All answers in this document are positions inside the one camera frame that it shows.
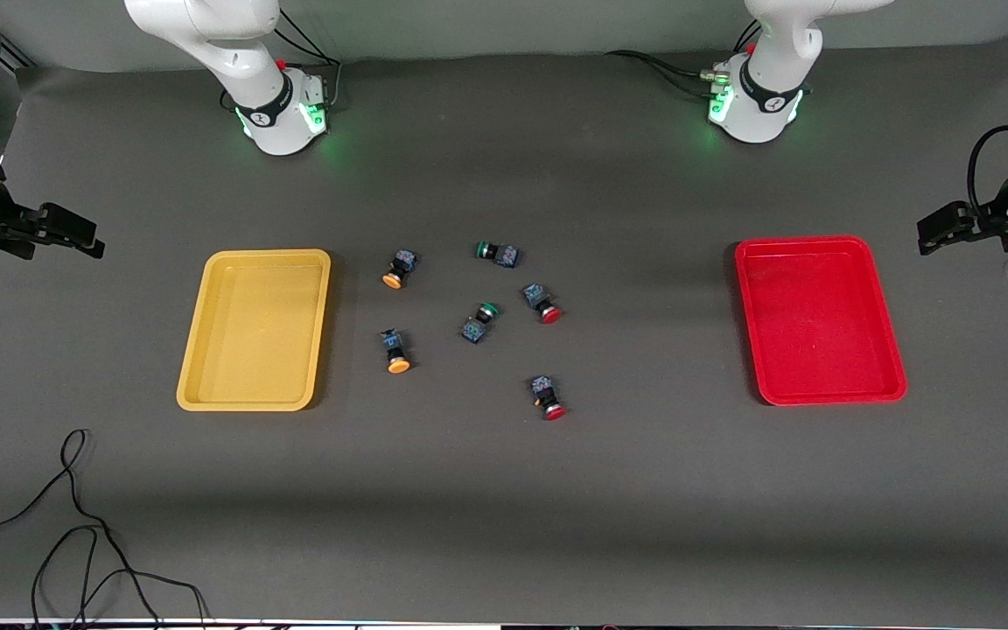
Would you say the yellow plastic tray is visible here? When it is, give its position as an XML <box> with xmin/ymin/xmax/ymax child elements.
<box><xmin>176</xmin><ymin>248</ymin><xmax>333</xmax><ymax>412</ymax></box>

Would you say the red push button switch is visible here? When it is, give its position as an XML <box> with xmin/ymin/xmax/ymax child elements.
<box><xmin>530</xmin><ymin>375</ymin><xmax>567</xmax><ymax>422</ymax></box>
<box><xmin>521</xmin><ymin>282</ymin><xmax>564</xmax><ymax>326</ymax></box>

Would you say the yellow push button switch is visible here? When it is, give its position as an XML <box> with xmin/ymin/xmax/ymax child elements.
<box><xmin>381</xmin><ymin>248</ymin><xmax>420</xmax><ymax>290</ymax></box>
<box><xmin>380</xmin><ymin>328</ymin><xmax>412</xmax><ymax>375</ymax></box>

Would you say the black base cable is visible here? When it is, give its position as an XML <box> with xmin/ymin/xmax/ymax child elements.
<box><xmin>605</xmin><ymin>50</ymin><xmax>732</xmax><ymax>99</ymax></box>
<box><xmin>272</xmin><ymin>9</ymin><xmax>345</xmax><ymax>112</ymax></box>

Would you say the thin black loose cable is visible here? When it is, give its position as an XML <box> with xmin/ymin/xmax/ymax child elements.
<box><xmin>0</xmin><ymin>428</ymin><xmax>212</xmax><ymax>630</ymax></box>

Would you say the red plastic tray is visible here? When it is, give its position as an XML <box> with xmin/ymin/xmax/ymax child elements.
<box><xmin>734</xmin><ymin>234</ymin><xmax>908</xmax><ymax>407</ymax></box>

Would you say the black left base cable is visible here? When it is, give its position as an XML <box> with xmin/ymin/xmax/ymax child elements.
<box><xmin>605</xmin><ymin>50</ymin><xmax>732</xmax><ymax>99</ymax></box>

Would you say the dark aluminium frame rail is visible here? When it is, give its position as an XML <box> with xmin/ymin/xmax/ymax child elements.
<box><xmin>0</xmin><ymin>31</ymin><xmax>38</xmax><ymax>71</ymax></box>

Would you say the black right base cable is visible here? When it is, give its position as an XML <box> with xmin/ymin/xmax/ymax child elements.
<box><xmin>272</xmin><ymin>9</ymin><xmax>345</xmax><ymax>112</ymax></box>

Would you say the dark grey table mat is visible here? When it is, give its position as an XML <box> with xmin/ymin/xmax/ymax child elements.
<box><xmin>0</xmin><ymin>31</ymin><xmax>1008</xmax><ymax>624</ymax></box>

